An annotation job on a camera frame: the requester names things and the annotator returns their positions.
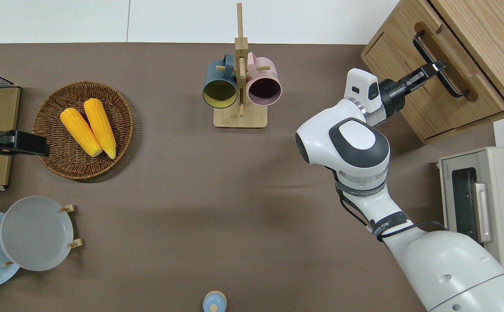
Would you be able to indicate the pink mug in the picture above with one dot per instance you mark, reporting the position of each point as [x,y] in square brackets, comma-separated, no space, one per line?
[263,69]

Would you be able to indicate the wooden cabinet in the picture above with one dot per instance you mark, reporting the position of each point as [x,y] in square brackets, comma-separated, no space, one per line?
[494,34]

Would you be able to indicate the dark blue mug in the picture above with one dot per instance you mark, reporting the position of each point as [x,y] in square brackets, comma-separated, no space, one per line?
[217,71]

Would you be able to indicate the brown table mat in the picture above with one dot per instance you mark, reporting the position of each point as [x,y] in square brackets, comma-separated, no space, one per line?
[169,195]

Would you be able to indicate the yellow corn cob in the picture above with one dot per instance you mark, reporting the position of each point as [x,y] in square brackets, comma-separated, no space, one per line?
[79,130]
[99,125]

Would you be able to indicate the round wicker basket tray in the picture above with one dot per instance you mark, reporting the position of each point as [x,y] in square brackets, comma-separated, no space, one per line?
[61,160]

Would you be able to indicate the grey plate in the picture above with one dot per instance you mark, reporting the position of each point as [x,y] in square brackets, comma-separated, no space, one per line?
[35,234]

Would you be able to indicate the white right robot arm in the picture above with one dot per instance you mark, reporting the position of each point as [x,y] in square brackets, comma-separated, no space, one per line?
[356,138]

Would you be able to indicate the wooden mug tree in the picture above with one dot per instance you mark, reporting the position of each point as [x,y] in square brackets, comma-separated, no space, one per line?
[240,119]

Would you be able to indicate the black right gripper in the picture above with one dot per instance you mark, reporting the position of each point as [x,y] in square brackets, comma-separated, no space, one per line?
[392,97]

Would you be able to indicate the wooden plate rack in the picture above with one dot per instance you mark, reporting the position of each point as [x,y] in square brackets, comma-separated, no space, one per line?
[75,243]

